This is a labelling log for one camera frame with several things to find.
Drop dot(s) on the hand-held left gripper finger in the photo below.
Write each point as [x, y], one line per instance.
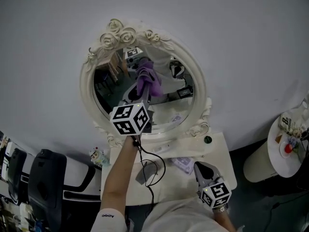
[128, 98]
[146, 93]

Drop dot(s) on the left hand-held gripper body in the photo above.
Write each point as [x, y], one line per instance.
[128, 120]

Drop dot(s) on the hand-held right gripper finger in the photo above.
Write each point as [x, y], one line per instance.
[213, 173]
[199, 173]

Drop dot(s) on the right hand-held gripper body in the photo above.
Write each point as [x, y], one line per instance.
[216, 194]

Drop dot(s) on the purple cloth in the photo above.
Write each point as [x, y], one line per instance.
[154, 88]

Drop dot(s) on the ornate white oval mirror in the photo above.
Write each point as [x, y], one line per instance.
[87, 86]

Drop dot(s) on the person's right forearm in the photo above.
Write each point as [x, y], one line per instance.
[223, 221]

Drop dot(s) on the person's left forearm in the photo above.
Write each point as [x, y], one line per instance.
[118, 178]

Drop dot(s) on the gray cloth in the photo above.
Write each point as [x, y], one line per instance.
[141, 176]

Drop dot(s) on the silver wristwatch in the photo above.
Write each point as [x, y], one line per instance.
[220, 208]

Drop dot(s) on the purple tissue pack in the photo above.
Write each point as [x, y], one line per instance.
[182, 164]

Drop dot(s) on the white dressing table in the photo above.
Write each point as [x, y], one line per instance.
[183, 190]

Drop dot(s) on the dark green round cap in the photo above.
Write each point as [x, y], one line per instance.
[208, 139]

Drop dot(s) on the person's white shirt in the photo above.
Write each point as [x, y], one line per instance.
[178, 216]

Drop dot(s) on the small white flat box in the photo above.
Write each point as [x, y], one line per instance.
[160, 149]

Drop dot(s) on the cartoon print water bottle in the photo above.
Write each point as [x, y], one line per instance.
[99, 157]

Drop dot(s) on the white round side table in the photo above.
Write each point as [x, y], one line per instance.
[260, 165]

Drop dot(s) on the white plate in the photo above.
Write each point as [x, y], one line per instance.
[282, 153]

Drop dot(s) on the small brown triangular block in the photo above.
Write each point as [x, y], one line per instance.
[278, 139]

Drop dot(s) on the red apple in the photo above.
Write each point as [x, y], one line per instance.
[288, 149]

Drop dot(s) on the white printed book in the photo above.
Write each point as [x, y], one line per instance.
[285, 122]

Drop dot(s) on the pale flower bouquet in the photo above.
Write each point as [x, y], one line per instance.
[294, 139]

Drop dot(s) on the black and white massage chair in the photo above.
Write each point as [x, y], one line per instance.
[46, 178]
[17, 175]

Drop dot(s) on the clear wine glass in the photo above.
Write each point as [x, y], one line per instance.
[304, 110]

